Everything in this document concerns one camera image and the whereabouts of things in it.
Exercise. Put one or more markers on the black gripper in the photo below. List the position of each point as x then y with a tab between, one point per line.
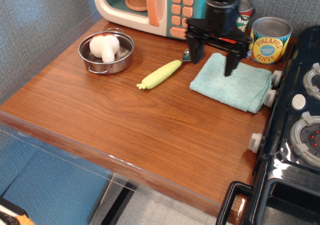
218	29

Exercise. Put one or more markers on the light blue cloth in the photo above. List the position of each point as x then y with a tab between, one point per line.
245	89

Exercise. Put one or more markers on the tomato sauce can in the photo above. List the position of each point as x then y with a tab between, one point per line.
245	11

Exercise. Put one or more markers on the pineapple slices can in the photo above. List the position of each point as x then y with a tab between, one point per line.
270	38

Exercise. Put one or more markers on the teal toy microwave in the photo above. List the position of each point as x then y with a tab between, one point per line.
166	18

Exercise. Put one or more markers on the grey stove knob top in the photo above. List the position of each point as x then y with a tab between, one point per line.
276	78

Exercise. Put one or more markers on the grey stove knob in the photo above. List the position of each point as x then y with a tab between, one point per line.
254	142
269	97
276	78

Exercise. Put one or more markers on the grey stove knob middle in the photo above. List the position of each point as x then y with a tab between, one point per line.
269	97

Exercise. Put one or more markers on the orange microwave plate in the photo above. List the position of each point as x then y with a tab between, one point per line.
137	5

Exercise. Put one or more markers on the grey stove knob bottom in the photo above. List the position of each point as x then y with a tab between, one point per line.
254	142

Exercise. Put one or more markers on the white plush mushroom toy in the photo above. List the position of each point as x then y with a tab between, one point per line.
105	47

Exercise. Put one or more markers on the black toy stove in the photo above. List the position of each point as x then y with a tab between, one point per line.
286	174

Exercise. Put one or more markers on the spoon with yellow-green handle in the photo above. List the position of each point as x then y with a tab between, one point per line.
161	74

